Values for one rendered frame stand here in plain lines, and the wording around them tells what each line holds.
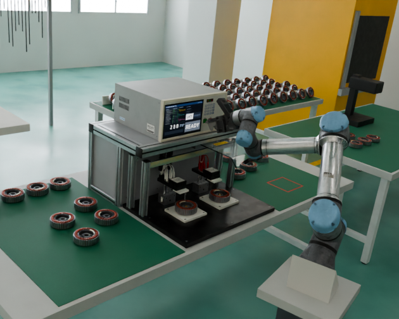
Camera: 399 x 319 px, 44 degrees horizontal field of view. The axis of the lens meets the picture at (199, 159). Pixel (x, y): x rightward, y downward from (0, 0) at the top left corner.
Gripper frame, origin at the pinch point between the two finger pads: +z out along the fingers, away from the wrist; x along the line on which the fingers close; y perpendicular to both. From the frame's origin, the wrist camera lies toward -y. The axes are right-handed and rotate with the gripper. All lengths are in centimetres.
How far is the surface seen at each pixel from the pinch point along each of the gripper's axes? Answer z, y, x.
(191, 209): 1.2, 40.7, -21.7
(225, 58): 253, -82, 305
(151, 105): 5.7, -12.4, -28.5
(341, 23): 96, -79, 327
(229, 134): 3.3, 9.4, 17.5
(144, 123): 14.6, -4.9, -28.6
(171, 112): -1.4, -7.1, -23.1
